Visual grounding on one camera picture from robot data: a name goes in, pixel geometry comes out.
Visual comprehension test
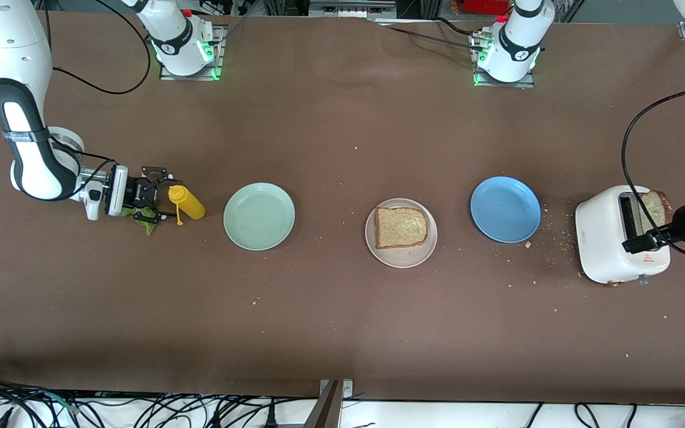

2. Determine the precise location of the green lettuce leaf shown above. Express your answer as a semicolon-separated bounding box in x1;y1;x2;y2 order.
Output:
118;205;162;236

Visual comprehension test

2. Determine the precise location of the yellow mustard squeeze bottle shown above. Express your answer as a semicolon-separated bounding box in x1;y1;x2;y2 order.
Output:
168;185;206;226

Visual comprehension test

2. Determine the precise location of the brown bread slice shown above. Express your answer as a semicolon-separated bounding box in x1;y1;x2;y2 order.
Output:
375;206;429;249
639;190;674;231

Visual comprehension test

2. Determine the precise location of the mint green plate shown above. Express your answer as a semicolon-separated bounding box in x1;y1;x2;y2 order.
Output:
224;182;296;251

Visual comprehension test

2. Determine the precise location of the blue plate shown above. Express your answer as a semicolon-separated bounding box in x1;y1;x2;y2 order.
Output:
470;176;541;243

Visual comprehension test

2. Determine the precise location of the beige plate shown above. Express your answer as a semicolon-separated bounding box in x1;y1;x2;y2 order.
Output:
365;198;438;269

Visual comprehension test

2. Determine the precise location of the white toaster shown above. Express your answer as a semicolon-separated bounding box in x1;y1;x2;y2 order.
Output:
575;185;671;287

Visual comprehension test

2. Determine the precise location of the dark grey pole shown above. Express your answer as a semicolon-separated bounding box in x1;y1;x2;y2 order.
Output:
303;380;343;428

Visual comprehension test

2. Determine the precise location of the red box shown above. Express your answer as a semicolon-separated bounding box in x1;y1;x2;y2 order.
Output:
461;0;510;15

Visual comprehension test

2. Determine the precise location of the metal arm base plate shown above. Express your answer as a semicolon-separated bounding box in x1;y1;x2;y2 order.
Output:
159;25;225;81
472;33;536;89

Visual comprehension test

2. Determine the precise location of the teal floor cable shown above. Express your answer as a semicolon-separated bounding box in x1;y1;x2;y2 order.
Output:
33;389;78;414

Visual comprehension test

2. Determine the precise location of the silver metal frame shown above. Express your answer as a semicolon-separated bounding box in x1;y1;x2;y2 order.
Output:
309;0;397;18

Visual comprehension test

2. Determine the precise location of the silver mounting bracket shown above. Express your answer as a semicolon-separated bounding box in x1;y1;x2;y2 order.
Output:
319;379;354;400

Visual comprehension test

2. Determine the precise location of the black table cable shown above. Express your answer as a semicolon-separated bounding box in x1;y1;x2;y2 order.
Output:
372;18;487;54

